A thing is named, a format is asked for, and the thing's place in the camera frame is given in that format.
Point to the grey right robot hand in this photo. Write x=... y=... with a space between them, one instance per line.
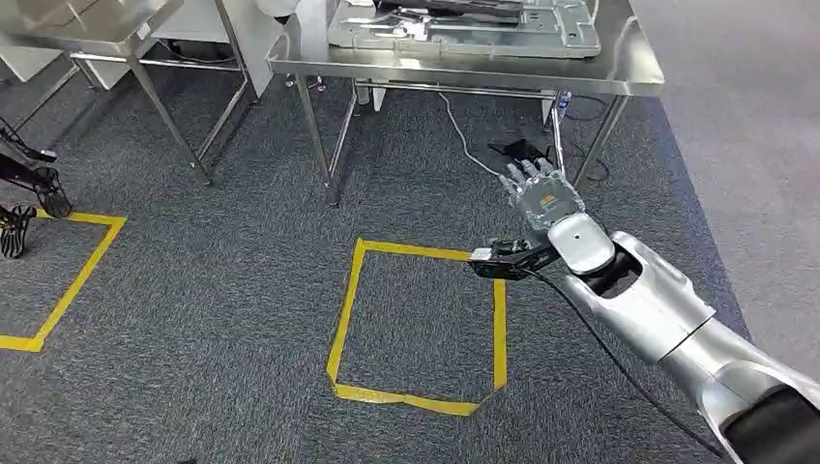
x=544 y=195

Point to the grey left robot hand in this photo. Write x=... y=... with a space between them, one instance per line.
x=16 y=232

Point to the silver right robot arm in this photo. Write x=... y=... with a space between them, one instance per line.
x=647 y=307

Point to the black electronic box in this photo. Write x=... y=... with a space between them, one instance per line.
x=519 y=150

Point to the small plastic bottle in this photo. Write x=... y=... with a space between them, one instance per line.
x=564 y=100

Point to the yellow floor tape square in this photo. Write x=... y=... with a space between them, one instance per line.
x=397 y=397
x=19 y=343

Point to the steel work table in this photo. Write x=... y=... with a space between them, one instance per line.
x=96 y=25
x=487 y=69

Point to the stamped sheet metal part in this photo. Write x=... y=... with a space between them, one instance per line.
x=474 y=40

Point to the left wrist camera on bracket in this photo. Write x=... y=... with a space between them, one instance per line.
x=38 y=179

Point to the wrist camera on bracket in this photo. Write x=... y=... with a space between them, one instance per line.
x=38 y=179
x=503 y=264

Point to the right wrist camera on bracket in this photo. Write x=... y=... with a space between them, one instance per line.
x=503 y=264

